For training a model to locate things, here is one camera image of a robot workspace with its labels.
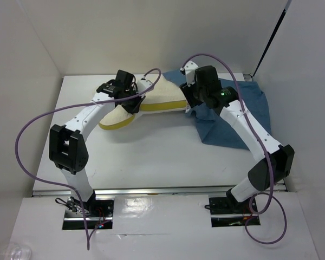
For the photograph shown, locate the cream yellow foam pillow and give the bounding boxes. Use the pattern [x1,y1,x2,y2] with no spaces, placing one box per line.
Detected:
[99,76,187,131]

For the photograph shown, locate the blue fabric pillowcase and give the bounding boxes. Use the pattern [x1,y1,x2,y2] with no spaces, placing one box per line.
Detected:
[162,69,273,150]

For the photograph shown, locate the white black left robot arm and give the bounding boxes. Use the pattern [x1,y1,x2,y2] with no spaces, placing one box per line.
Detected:
[49,70,152,216]

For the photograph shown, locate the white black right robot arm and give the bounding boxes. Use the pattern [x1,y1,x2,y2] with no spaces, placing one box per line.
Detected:
[180,62,295,212]

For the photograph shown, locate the clear plastic object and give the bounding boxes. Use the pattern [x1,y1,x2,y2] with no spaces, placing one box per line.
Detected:
[0,242,32,260]

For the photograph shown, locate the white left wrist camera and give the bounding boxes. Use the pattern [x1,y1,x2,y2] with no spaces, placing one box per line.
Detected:
[136,78,154,95]

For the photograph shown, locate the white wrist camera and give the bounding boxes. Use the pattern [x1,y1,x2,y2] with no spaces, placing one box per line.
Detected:
[180,60,199,87]
[136,78,154,95]

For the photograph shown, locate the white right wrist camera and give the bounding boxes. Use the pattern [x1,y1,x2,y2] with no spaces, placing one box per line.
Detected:
[180,60,199,87]

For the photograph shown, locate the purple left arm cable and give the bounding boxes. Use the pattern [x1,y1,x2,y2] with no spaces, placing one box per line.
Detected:
[15,68,162,251]

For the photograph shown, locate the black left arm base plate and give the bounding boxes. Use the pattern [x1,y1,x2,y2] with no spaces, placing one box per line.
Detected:
[56,198,114,230]

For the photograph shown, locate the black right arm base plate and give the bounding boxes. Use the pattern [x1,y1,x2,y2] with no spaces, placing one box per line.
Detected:
[204,197,261,228]

